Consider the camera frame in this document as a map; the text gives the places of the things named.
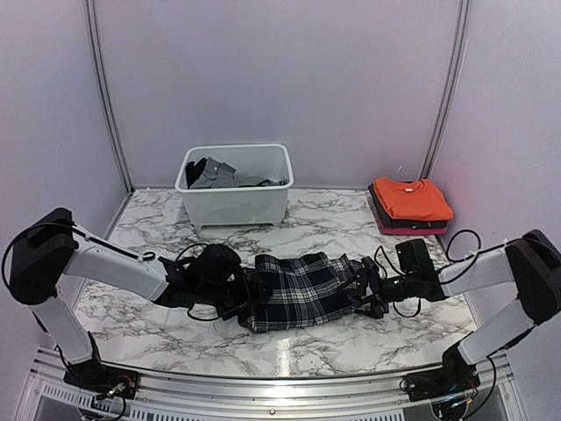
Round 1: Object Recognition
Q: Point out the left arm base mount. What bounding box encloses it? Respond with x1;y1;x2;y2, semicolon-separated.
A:
59;334;140;400

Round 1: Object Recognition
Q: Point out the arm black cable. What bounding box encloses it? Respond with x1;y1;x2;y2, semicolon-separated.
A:
372;228;483;319
0;221;220;324

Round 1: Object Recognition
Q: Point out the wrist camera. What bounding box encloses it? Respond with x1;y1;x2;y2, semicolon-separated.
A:
190;244;241;285
395;239;434;277

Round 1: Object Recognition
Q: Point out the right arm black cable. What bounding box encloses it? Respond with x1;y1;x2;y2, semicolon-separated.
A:
372;228;483;319

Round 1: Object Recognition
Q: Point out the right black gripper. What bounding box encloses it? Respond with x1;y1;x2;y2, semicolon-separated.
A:
337;268;416;319

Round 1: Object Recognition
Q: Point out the black white plaid shirt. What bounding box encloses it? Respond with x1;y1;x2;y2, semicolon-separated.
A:
238;252;361;333

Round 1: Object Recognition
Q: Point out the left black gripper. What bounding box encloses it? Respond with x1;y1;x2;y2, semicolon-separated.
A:
197;271;274;322

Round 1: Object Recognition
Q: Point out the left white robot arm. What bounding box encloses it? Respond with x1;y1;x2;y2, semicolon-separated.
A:
1;208;272;390

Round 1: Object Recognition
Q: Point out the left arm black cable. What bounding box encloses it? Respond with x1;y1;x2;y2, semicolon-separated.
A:
0;221;220;324

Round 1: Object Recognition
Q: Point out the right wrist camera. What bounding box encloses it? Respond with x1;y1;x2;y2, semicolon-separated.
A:
395;239;434;277

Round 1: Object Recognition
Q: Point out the right aluminium wall post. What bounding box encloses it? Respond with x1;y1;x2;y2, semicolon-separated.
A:
419;0;472;179

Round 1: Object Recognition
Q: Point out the folded pink garment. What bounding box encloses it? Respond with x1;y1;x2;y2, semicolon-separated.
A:
378;220;448;236

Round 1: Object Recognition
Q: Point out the black garment in bin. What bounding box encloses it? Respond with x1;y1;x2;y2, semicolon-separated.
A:
185;158;208;189

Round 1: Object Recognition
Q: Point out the orange t-shirt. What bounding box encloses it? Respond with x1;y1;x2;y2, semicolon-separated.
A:
373;177;454;221

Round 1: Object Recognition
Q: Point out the grey garment in bin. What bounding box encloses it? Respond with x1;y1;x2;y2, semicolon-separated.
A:
190;158;288;189

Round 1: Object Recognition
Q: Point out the aluminium wall post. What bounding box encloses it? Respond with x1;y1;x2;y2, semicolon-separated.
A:
419;0;472;179
83;0;135;195

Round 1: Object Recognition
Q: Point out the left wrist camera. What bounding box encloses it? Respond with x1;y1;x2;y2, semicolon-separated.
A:
190;244;241;285

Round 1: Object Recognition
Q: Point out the white plastic laundry bin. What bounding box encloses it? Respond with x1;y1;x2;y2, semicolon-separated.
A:
174;144;294;229

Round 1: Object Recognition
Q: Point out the left aluminium wall post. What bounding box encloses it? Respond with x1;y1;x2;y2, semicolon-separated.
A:
83;0;135;195

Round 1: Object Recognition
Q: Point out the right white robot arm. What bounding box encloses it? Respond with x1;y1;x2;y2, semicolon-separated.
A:
347;230;560;393

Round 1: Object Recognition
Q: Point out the aluminium front frame rail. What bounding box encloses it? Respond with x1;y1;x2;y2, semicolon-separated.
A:
17;346;527;421

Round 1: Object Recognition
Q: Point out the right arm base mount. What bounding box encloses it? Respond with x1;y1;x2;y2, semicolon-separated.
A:
399;344;480;402

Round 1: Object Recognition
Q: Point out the folded dark striped shirt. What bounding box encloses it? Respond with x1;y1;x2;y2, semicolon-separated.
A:
368;183;448;230

